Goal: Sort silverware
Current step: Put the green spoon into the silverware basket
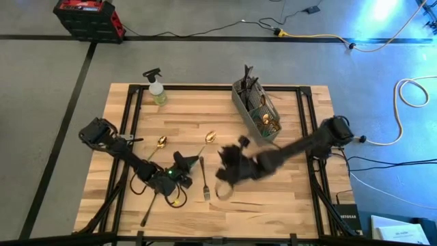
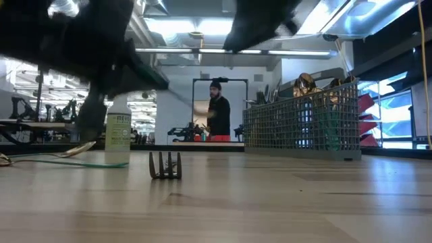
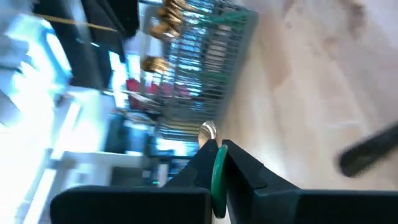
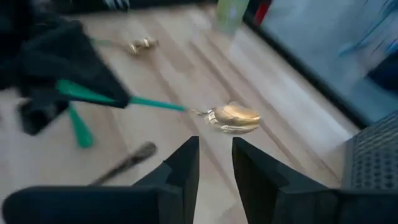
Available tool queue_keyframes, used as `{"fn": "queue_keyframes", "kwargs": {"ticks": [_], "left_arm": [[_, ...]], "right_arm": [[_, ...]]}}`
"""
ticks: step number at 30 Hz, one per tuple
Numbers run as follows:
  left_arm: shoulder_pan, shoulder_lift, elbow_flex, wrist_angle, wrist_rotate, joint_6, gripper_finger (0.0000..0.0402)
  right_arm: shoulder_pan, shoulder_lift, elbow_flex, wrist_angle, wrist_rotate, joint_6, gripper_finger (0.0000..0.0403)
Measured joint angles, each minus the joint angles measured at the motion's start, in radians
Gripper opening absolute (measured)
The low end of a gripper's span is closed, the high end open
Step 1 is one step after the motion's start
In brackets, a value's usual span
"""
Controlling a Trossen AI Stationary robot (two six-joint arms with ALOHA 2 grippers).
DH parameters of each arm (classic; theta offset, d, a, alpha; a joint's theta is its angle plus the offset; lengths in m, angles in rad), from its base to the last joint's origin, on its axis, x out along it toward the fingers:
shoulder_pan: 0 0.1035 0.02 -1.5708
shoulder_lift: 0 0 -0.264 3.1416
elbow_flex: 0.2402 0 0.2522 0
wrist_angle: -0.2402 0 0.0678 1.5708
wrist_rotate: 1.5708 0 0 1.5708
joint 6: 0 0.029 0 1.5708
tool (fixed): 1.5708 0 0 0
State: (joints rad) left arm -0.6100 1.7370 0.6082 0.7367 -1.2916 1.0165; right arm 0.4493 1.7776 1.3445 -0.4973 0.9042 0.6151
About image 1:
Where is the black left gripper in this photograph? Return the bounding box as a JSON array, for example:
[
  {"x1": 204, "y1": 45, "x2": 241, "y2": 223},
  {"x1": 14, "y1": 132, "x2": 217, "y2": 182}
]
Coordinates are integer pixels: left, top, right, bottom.
[{"x1": 150, "y1": 151, "x2": 200, "y2": 198}]

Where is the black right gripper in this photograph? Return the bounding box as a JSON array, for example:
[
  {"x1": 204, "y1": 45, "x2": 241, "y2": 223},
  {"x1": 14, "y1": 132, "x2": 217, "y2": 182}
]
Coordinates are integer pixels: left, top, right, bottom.
[{"x1": 214, "y1": 135, "x2": 262, "y2": 188}]

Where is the black spoon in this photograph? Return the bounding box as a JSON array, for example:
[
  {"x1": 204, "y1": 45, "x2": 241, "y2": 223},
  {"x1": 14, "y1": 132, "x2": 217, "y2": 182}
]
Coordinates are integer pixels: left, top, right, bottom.
[{"x1": 248, "y1": 66, "x2": 259, "y2": 93}]

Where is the grey mesh cutlery caddy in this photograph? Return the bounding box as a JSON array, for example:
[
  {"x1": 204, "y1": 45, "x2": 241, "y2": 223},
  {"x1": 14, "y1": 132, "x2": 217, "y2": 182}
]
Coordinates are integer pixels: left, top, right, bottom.
[{"x1": 231, "y1": 77, "x2": 283, "y2": 143}]

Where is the clear spray bottle black trigger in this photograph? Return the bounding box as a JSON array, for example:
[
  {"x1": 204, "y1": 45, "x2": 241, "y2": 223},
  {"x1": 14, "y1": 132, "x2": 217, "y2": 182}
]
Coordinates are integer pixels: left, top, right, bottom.
[{"x1": 142, "y1": 67, "x2": 169, "y2": 107}]

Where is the white cardboard box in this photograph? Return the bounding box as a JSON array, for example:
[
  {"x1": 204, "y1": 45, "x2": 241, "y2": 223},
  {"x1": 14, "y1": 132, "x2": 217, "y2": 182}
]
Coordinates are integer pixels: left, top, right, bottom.
[{"x1": 370, "y1": 215, "x2": 431, "y2": 245}]

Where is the red and black tool case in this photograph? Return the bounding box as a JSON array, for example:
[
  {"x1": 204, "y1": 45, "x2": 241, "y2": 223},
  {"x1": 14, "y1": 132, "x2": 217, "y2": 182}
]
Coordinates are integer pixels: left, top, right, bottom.
[{"x1": 53, "y1": 0, "x2": 126, "y2": 44}]

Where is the black stand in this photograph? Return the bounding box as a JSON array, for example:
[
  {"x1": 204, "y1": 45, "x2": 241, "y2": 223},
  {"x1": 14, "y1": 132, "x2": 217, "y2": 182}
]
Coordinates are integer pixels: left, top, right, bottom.
[{"x1": 414, "y1": 0, "x2": 437, "y2": 35}]

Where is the black aluminium table frame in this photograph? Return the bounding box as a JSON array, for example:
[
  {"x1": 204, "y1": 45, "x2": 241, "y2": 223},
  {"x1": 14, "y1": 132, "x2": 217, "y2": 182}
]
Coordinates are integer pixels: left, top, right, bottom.
[{"x1": 73, "y1": 83, "x2": 363, "y2": 246}]

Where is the black network switch box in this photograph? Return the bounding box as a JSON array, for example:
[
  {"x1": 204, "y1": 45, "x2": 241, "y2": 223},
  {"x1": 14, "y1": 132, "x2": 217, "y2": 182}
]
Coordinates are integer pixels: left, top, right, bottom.
[{"x1": 333, "y1": 204, "x2": 363, "y2": 236}]

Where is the black floor cable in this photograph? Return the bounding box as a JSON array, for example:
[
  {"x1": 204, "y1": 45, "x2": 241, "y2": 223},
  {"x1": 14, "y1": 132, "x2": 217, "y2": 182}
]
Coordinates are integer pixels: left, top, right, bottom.
[{"x1": 122, "y1": 0, "x2": 324, "y2": 38}]

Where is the thin white floor cable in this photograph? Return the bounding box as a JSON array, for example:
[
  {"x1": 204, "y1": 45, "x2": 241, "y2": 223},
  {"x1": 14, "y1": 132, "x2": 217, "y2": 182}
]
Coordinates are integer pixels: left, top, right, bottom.
[{"x1": 348, "y1": 170, "x2": 437, "y2": 210}]

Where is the yellow extension cable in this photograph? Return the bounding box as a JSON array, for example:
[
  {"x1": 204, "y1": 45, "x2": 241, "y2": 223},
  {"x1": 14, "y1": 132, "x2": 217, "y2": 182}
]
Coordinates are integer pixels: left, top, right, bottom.
[{"x1": 277, "y1": 0, "x2": 429, "y2": 53}]

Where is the white coiled cable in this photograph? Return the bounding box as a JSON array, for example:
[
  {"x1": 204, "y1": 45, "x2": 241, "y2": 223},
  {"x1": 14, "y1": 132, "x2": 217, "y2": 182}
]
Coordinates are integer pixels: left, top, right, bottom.
[{"x1": 365, "y1": 74, "x2": 437, "y2": 147}]

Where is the black cable bundle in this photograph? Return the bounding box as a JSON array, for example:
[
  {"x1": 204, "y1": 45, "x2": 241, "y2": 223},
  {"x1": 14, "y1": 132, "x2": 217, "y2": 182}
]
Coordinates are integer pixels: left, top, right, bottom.
[{"x1": 344, "y1": 155, "x2": 437, "y2": 172}]

